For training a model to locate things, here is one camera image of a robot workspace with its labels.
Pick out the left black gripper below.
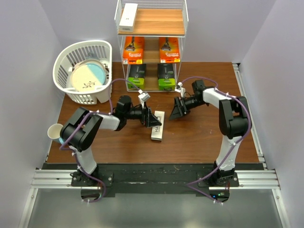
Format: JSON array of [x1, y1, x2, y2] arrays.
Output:
[[124, 101, 162, 128]]

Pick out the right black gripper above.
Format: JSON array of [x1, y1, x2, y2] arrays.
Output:
[[169, 96, 206, 120]]

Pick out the white Harry's box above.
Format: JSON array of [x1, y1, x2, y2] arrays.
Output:
[[151, 111, 165, 141]]

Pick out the green black razor box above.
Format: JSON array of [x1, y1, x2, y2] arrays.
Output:
[[157, 63, 176, 91], [127, 64, 146, 90]]

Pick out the orange Gillette razor pack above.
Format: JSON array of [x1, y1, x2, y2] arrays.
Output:
[[123, 36, 145, 65], [159, 37, 181, 64]]

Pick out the grey Harry's box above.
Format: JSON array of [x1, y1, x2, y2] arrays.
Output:
[[119, 3, 138, 33]]

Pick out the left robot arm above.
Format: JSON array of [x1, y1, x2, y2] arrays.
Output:
[[60, 95, 162, 186]]

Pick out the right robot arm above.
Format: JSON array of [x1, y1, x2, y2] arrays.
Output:
[[170, 79, 252, 187]]

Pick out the cream and blue plate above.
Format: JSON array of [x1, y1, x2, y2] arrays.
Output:
[[70, 59, 106, 92]]

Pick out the cream paper cup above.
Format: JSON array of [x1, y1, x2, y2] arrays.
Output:
[[47, 123, 64, 145]]

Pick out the white plastic laundry basket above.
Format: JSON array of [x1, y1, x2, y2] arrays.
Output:
[[53, 40, 112, 105]]

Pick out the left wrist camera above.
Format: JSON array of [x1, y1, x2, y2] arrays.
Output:
[[138, 89, 151, 108]]

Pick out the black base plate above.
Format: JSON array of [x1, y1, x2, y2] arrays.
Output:
[[42, 162, 265, 198]]

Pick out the white wire wooden shelf unit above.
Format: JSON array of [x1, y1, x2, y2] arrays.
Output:
[[114, 0, 189, 92]]

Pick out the aluminium rail frame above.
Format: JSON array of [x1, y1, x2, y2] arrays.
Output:
[[20, 64, 289, 228]]

